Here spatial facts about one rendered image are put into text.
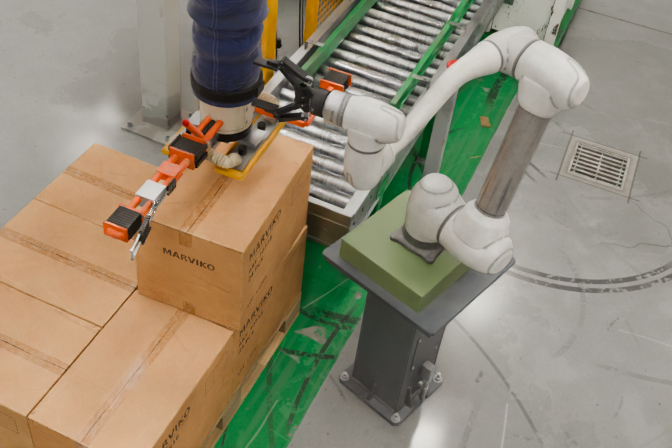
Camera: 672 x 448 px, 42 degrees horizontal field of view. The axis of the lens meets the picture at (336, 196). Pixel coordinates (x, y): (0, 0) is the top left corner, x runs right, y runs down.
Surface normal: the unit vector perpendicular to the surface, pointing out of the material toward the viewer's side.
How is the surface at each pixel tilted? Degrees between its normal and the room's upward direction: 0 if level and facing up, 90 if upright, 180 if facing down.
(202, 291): 90
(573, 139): 0
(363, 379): 90
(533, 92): 82
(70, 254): 0
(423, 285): 2
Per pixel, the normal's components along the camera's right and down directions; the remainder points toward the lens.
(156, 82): -0.40, 0.59
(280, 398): 0.10, -0.73
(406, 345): -0.67, 0.45
